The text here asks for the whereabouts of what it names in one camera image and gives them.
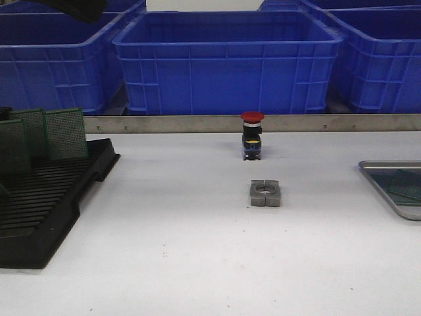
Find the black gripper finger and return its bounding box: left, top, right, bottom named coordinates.
left=32, top=0, right=108, bottom=23

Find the green perforated circuit board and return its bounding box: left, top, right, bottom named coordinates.
left=9, top=109, right=48, bottom=158
left=1, top=119, right=31, bottom=176
left=45, top=107, right=89, bottom=160
left=388, top=185, right=420, bottom=206
left=373, top=170, right=420, bottom=191

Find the black slotted board rack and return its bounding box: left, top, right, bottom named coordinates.
left=1, top=138, right=120, bottom=269

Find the silver metal tray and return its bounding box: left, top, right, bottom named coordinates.
left=359, top=161, right=420, bottom=221

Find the blue plastic crate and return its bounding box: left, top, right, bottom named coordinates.
left=302, top=1, right=420, bottom=114
left=113, top=11, right=341, bottom=115
left=1, top=1, right=146, bottom=115

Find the red emergency stop button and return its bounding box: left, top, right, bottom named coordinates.
left=241, top=111, right=264, bottom=161

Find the grey square clamp block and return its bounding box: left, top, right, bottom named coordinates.
left=249, top=179, right=282, bottom=207

